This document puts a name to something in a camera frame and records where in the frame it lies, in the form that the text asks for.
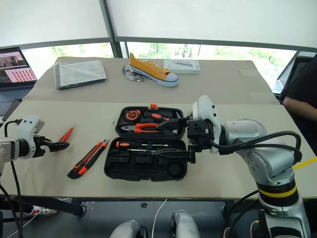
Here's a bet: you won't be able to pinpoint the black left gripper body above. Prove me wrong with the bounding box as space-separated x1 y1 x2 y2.
32 135 54 158

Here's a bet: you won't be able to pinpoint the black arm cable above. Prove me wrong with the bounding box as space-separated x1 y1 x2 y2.
207 130 303 165
0 119 26 238

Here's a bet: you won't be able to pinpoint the orange black utility knife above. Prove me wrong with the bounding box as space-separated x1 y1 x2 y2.
67 138 109 180

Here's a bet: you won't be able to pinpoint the black orange tool handle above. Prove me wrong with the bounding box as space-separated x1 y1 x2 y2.
143 111 184 122

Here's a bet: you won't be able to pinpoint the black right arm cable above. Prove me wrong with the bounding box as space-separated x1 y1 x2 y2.
207 130 303 165

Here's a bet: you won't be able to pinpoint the round silver metal plate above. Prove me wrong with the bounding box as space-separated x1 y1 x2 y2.
121 62 150 82

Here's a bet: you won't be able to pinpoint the folded grey white cloth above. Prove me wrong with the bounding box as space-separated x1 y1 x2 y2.
53 59 108 91

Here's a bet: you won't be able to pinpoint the dark window frame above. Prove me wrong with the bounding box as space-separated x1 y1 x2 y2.
0 0 317 60

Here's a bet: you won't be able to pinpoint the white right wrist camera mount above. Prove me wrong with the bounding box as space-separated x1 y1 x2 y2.
192 94 221 155

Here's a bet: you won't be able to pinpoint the grey rounded robot leg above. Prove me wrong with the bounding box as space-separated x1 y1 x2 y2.
108 219 140 238
170 210 202 238

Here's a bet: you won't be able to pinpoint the red test pen screwdriver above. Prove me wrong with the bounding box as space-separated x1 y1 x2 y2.
58 124 76 143

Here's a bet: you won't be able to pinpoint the orange black screwdriver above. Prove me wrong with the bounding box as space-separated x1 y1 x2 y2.
115 140 169 150

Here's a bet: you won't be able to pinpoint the black plastic tool case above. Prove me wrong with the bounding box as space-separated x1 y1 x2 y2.
104 103 188 183

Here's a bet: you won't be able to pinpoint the yellow canvas sneaker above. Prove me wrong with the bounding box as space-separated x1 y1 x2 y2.
129 52 180 88

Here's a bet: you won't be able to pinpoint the person in black shirt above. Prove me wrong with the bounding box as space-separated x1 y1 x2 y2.
282 56 317 159

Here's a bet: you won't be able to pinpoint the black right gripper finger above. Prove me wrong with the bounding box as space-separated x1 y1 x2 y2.
156 118 189 131
151 145 197 165

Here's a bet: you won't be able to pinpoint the yellow tape strip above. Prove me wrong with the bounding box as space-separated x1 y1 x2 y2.
293 157 317 171

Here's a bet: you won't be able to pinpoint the orange handled pliers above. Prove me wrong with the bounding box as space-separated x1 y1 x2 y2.
120 122 164 135

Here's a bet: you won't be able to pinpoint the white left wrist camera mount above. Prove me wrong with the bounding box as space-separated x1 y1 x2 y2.
14 115 46 159

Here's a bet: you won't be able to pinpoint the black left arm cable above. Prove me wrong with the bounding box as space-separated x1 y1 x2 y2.
0 119 26 238

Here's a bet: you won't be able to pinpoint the flat white product box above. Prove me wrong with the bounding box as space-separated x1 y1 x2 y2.
163 59 201 75

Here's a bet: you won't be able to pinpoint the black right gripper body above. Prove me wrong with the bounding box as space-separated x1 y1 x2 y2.
186 112 215 154

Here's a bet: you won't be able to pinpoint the orange black tape measure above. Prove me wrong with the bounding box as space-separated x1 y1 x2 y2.
124 110 142 122

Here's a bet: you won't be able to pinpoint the open laptop computer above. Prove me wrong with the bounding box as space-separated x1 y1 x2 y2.
0 47 38 117

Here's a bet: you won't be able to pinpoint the black table frame bar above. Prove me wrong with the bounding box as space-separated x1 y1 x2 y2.
0 195 86 217

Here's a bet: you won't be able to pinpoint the red white sneaker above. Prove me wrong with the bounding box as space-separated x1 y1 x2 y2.
23 205 58 217

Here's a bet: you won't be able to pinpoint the thin white cable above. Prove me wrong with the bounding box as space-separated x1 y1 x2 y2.
151 198 168 238

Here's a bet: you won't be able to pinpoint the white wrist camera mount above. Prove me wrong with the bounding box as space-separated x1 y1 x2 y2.
14 115 46 159
192 94 221 155

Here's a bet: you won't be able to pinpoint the thin metal shaft screwdriver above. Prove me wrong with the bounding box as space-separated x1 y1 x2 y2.
127 148 159 153

